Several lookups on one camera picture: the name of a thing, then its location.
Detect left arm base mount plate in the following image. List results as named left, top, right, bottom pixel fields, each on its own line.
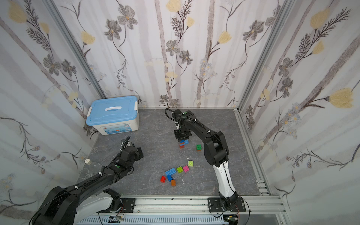
left=113, top=198, right=136, bottom=213

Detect light blue long brick studs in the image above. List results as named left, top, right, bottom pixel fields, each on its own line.
left=166, top=168, right=177, bottom=176

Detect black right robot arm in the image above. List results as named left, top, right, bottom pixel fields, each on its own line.
left=165, top=108, right=239, bottom=211

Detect lime green lego brick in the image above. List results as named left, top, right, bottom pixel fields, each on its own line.
left=176, top=166, right=184, bottom=173

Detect clear glass flask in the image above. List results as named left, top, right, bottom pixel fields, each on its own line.
left=78, top=158, right=102, bottom=181

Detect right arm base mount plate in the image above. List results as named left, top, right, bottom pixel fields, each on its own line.
left=207, top=197, right=247, bottom=213

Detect aluminium frame corner post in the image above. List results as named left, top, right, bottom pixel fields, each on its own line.
left=42, top=0, right=106, bottom=99
left=236, top=0, right=296, bottom=112

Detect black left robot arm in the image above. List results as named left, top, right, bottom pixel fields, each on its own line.
left=29, top=137, right=143, bottom=225

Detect aluminium frame corner post right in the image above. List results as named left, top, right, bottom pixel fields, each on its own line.
left=236, top=0, right=296, bottom=112

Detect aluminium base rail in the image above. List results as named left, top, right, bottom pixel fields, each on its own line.
left=77, top=196, right=291, bottom=225

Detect pink lego brick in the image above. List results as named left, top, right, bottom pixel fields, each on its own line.
left=183, top=166, right=190, bottom=173

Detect aluminium frame corner post left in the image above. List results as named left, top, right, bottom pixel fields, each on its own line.
left=42, top=0, right=106, bottom=99

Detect blue lego brick lower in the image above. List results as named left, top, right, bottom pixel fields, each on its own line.
left=167, top=175, right=173, bottom=182

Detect light blue long lego brick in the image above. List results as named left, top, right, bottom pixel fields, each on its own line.
left=179, top=140, right=188, bottom=146

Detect blue lid storage box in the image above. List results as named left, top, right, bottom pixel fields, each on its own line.
left=86, top=96, right=139, bottom=136

